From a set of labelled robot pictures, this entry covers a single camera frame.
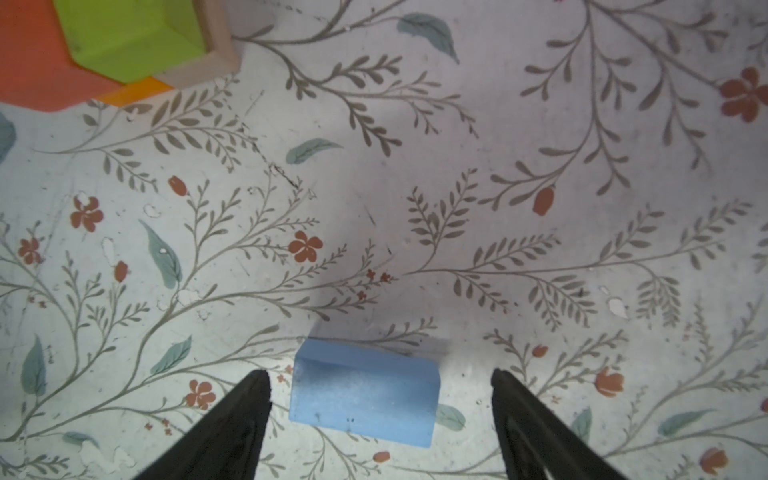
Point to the red wood block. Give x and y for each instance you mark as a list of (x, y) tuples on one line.
[(37, 71)]

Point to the blue wood block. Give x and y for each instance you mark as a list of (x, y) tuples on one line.
[(365, 392)]

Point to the natural wood rectangular block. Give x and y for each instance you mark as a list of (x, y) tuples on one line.
[(221, 57)]

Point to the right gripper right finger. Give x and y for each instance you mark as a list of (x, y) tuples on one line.
[(534, 442)]

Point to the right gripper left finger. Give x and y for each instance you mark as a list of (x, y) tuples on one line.
[(226, 443)]

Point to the orange yellow cylinder block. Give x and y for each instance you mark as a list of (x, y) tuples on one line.
[(135, 92)]

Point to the green wood block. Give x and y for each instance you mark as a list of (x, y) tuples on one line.
[(129, 40)]

